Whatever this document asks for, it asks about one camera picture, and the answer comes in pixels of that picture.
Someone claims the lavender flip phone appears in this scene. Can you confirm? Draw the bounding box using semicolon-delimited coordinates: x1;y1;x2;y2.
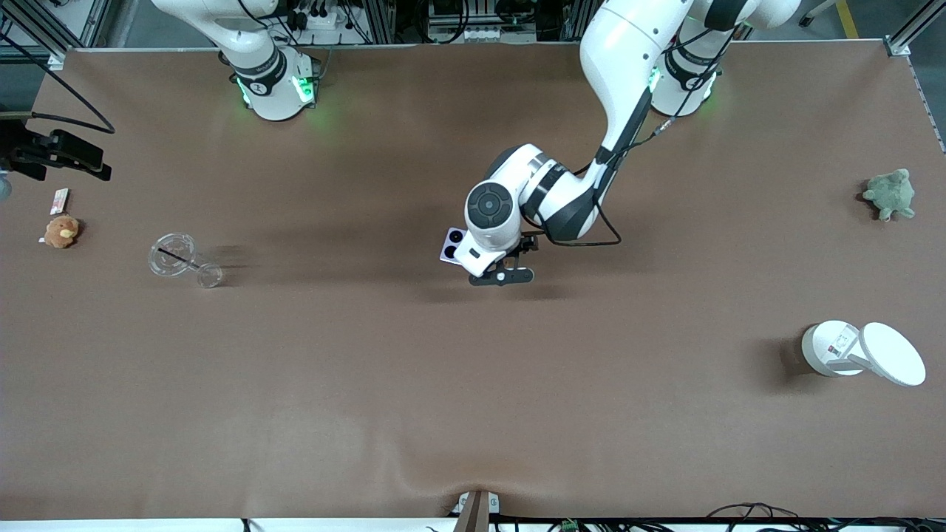
440;227;468;264

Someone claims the brown plush toy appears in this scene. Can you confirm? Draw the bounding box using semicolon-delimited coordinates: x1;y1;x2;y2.
38;214;82;250

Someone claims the clear plastic cup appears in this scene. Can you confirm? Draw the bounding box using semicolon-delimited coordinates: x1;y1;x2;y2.
149;233;224;289

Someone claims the brown table cover sheet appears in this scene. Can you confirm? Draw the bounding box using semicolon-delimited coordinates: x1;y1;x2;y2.
0;41;946;522

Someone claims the long white power strip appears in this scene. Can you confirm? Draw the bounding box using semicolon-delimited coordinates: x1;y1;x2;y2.
431;26;534;44

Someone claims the short white power strip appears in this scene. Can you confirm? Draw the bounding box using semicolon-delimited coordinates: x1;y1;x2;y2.
290;6;342;32

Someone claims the white chair base leg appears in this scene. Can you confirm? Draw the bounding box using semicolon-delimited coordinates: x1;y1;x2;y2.
797;0;837;28

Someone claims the green plush turtle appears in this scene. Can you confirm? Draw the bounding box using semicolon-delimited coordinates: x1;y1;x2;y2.
861;168;917;222

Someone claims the white bin with lid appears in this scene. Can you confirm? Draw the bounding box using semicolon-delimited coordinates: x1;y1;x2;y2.
800;319;928;388

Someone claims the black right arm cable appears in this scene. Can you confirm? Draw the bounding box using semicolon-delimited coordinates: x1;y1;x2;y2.
0;30;117;135

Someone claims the aluminium frame diagonal strut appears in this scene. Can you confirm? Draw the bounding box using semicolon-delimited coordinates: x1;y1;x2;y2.
0;0;69;71
883;0;946;57

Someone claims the aluminium frame post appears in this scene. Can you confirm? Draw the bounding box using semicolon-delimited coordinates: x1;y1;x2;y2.
560;0;586;41
361;0;396;45

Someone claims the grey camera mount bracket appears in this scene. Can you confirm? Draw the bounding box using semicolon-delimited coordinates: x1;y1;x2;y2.
451;489;500;532

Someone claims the black cable bundle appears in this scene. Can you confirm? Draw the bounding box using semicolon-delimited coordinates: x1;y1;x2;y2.
495;502;946;532

